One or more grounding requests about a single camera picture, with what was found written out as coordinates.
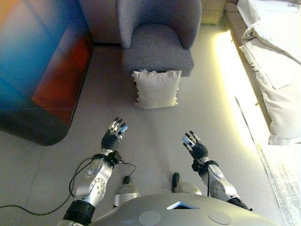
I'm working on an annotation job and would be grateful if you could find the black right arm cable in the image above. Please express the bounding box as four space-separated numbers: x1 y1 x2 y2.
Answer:
206 162 212 197

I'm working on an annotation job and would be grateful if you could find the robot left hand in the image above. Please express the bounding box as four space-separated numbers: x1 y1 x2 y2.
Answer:
101 117 128 152

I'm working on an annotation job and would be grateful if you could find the robot left leg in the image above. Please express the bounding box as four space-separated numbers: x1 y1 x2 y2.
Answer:
112 175 141 210

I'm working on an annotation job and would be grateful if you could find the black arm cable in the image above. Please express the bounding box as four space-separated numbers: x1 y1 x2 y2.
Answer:
0 157 137 216
206 162 212 197

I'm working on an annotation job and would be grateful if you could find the silver robot torso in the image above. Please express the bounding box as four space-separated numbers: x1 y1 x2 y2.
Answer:
90 192 283 226

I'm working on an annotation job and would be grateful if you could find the white fringed cushion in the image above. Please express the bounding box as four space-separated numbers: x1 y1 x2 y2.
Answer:
131 68 182 109

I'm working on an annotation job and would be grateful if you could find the grey fabric armchair sofa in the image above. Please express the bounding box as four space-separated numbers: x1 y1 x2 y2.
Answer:
78 0 202 77

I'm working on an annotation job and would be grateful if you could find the colourful rounded cabinet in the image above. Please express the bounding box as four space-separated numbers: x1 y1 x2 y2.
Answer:
0 0 95 146

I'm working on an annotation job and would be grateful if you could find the white bed pillow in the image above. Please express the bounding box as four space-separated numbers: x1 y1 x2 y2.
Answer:
255 70 301 145

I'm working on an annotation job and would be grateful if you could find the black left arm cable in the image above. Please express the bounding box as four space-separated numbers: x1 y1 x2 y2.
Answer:
0 157 137 216

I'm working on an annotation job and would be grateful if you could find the robot leg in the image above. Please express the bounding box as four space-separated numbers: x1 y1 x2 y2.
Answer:
171 172 202 196
112 175 141 210

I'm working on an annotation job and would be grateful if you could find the bed with white bedding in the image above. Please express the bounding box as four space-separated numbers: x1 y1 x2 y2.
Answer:
222 0 301 145

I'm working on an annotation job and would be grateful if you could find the robot right leg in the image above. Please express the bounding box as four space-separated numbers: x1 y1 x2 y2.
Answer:
171 172 202 196

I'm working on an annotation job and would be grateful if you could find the grey patterned rug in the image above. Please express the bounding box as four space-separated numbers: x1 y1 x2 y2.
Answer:
255 143 301 226

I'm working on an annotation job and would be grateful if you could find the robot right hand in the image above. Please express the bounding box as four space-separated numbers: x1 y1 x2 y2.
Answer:
182 130 209 161

